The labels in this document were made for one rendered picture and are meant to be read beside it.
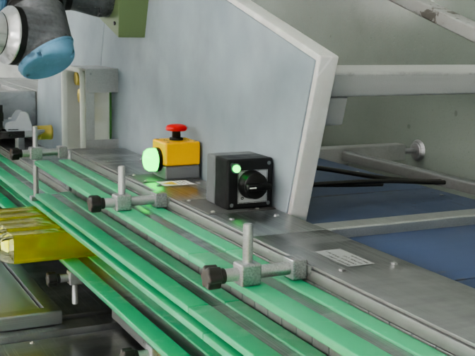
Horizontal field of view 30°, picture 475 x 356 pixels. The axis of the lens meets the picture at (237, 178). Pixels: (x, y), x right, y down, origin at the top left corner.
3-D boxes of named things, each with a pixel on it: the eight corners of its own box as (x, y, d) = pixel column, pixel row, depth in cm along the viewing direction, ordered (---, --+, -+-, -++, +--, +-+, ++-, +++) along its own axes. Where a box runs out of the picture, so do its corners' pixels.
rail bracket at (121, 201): (162, 204, 151) (85, 210, 145) (162, 161, 150) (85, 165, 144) (170, 208, 147) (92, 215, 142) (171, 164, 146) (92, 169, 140)
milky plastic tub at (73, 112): (95, 152, 226) (61, 154, 222) (94, 64, 222) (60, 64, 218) (116, 162, 211) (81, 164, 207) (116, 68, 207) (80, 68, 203)
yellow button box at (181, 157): (187, 172, 173) (152, 174, 169) (188, 134, 171) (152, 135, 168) (202, 178, 166) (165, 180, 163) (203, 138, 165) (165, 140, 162)
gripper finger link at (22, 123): (45, 111, 206) (4, 112, 203) (46, 137, 207) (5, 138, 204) (44, 110, 209) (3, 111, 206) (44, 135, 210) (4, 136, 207)
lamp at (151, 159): (154, 169, 168) (139, 170, 167) (154, 145, 167) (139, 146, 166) (162, 173, 164) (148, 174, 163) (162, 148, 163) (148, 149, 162)
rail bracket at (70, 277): (109, 296, 181) (44, 304, 175) (109, 263, 180) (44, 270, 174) (116, 301, 177) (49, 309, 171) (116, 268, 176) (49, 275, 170)
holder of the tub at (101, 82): (97, 173, 227) (67, 174, 223) (96, 65, 222) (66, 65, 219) (119, 184, 212) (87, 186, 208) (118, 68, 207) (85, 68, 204)
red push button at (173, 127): (162, 140, 168) (162, 123, 167) (182, 140, 169) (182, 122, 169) (169, 143, 164) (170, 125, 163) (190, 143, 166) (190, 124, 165)
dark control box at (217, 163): (251, 198, 148) (206, 201, 145) (252, 150, 147) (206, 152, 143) (275, 207, 141) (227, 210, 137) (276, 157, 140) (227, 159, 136)
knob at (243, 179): (263, 197, 140) (273, 200, 137) (237, 199, 138) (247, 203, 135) (263, 169, 139) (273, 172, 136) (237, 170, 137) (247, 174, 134)
